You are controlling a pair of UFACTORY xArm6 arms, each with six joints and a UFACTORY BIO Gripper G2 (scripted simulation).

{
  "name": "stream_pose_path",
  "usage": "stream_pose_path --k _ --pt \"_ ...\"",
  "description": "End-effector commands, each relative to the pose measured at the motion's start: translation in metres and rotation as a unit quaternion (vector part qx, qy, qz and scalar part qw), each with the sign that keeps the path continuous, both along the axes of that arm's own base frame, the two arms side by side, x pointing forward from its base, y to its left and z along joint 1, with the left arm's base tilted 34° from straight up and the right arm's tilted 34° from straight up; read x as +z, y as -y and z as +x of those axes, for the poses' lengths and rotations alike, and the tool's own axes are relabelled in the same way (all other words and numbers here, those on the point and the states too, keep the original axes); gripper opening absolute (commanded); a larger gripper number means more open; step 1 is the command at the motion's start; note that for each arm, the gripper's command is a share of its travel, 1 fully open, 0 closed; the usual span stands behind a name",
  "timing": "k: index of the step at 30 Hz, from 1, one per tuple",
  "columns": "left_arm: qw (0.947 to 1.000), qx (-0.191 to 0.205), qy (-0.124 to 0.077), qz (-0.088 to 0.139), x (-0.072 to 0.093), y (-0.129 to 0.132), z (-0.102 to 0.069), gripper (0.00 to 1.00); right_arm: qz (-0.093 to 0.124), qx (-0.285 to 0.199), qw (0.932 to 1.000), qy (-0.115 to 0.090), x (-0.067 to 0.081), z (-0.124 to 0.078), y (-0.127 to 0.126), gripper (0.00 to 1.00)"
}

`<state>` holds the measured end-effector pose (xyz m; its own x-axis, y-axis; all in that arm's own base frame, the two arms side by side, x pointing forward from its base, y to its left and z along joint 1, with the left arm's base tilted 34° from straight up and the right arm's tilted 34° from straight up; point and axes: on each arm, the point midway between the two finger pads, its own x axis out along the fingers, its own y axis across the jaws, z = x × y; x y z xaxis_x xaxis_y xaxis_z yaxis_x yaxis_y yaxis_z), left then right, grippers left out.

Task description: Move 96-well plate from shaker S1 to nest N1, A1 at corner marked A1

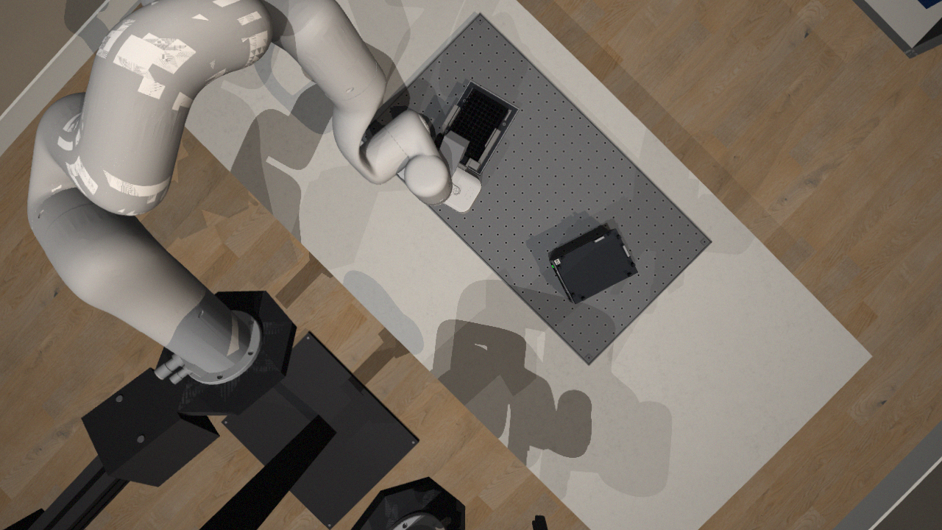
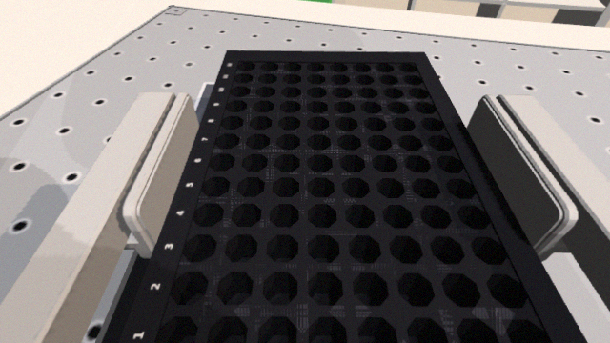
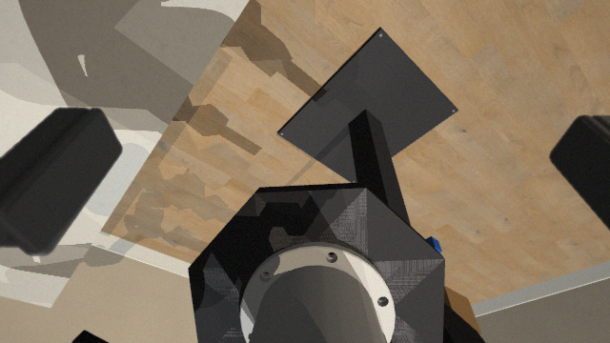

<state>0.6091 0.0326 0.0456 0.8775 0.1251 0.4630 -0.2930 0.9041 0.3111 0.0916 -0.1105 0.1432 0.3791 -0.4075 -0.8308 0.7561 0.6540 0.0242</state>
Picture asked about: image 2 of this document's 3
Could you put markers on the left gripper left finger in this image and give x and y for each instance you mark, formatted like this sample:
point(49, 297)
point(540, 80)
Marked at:
point(121, 204)

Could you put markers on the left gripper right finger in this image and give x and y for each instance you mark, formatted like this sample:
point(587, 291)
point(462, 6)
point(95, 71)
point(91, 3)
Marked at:
point(559, 197)

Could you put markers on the black well plate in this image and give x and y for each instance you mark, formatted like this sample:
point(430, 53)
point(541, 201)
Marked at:
point(355, 157)

